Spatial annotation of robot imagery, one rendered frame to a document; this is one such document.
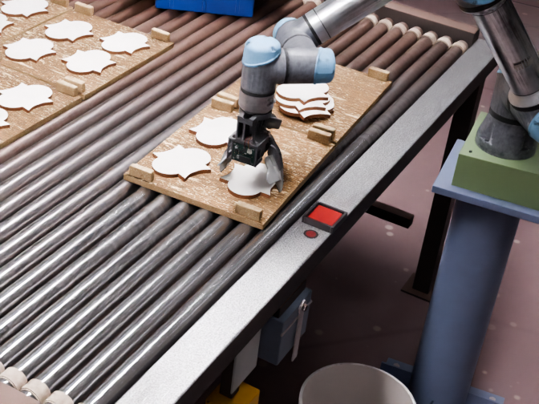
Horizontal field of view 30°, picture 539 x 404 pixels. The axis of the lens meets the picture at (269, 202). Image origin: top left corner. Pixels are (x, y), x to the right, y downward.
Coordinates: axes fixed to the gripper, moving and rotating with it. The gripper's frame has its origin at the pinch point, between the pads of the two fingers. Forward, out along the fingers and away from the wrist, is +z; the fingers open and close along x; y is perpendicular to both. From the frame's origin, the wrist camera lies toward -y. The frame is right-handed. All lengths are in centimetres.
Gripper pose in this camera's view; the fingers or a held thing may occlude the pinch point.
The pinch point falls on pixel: (251, 180)
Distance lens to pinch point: 227.4
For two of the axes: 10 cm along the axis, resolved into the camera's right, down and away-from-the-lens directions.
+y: -4.3, 4.7, -7.7
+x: 9.0, 3.2, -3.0
